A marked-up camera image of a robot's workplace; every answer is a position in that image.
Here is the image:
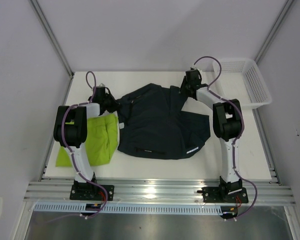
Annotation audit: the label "lime green shorts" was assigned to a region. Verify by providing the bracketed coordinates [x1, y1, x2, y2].
[55, 114, 121, 168]

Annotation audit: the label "dark green shorts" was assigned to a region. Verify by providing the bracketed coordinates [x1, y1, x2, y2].
[117, 83, 211, 160]

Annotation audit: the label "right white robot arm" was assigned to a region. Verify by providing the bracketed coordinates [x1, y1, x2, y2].
[180, 68, 245, 202]

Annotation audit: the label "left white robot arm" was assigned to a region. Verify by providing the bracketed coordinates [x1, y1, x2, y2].
[53, 85, 121, 200]

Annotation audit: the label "white plastic basket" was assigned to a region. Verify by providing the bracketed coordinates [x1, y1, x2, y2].
[212, 58, 272, 110]

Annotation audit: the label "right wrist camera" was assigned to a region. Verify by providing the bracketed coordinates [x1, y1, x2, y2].
[190, 65, 204, 74]

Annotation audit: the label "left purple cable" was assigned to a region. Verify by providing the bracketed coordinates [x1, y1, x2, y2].
[46, 70, 110, 222]

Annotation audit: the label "purple cable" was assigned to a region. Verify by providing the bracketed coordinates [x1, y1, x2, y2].
[192, 56, 258, 222]
[46, 70, 110, 222]

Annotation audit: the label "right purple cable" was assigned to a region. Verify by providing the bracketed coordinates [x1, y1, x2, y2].
[192, 56, 258, 222]

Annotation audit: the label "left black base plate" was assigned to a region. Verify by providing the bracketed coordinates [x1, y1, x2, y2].
[69, 182, 106, 201]

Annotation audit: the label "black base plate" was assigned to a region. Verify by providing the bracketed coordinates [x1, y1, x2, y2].
[196, 186, 249, 204]
[69, 182, 106, 201]

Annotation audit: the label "left aluminium frame post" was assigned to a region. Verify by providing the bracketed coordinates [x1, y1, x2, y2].
[28, 0, 74, 77]

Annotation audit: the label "aluminium frame post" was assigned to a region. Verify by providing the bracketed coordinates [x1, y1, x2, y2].
[254, 0, 297, 65]
[28, 0, 74, 77]

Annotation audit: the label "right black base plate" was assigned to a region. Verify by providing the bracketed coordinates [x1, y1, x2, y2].
[196, 186, 249, 204]

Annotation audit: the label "right aluminium frame post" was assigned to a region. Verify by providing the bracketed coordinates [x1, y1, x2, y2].
[254, 0, 297, 65]

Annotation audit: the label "perforated cable tray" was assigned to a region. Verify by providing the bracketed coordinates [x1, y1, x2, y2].
[34, 202, 222, 216]

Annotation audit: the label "aluminium mounting rail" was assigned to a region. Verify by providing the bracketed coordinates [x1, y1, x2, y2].
[23, 178, 296, 206]

